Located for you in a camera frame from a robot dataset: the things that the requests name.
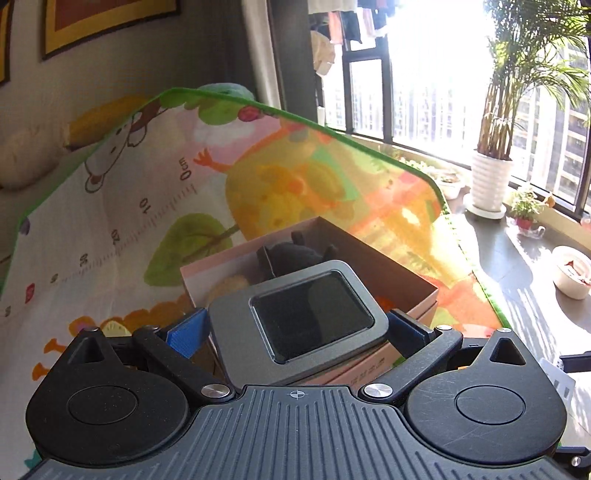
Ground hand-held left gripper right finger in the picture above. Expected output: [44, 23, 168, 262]
[360, 309, 539, 407]

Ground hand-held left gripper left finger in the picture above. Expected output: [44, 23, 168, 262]
[69, 307, 236, 407]

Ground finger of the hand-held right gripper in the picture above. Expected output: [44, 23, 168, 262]
[553, 443, 591, 480]
[560, 352, 591, 374]

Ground grey tin box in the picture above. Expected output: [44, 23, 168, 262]
[208, 259, 391, 387]

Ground yellow knitted toy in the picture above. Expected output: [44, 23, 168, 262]
[205, 273, 252, 305]

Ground pink cardboard box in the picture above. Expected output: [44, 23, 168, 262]
[179, 217, 438, 388]

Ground black plush toy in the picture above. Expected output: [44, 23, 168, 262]
[256, 232, 340, 282]

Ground white bowl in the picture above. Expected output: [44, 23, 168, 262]
[551, 246, 591, 301]

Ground printed play mat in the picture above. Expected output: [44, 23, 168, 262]
[0, 88, 504, 467]

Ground low white planter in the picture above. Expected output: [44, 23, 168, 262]
[402, 157, 465, 201]

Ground small red-potted plant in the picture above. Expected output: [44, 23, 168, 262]
[508, 185, 548, 238]

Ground white ribbed plant pot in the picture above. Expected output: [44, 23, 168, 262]
[464, 151, 514, 220]

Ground yellow pillow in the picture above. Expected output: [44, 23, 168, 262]
[67, 95, 148, 148]

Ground cream plush pillow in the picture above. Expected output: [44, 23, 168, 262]
[0, 124, 70, 190]

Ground tall green potted plant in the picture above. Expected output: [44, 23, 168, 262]
[475, 0, 591, 160]

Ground hanging clothes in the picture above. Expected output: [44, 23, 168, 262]
[309, 0, 402, 77]

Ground wide framed wall picture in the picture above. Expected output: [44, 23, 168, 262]
[41, 0, 181, 61]

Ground narrow framed wall picture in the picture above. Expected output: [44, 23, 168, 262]
[0, 0, 14, 86]

